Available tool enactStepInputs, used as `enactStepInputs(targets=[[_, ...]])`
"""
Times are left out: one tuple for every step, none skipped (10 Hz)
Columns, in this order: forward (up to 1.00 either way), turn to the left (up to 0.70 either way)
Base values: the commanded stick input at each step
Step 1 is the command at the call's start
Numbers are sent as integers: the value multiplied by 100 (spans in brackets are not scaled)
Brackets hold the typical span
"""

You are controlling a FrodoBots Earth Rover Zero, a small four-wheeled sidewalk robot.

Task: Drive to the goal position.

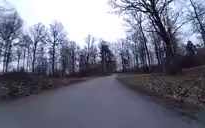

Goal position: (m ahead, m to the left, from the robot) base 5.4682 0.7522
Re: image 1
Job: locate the grey asphalt path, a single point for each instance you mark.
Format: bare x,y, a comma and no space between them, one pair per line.
96,106

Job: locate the wood of bare trees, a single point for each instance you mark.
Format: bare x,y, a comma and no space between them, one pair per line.
56,56

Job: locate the large bare tree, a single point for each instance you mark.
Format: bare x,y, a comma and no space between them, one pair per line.
168,50

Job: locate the leaf-covered grass verge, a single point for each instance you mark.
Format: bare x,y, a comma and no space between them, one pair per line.
26,86
176,86

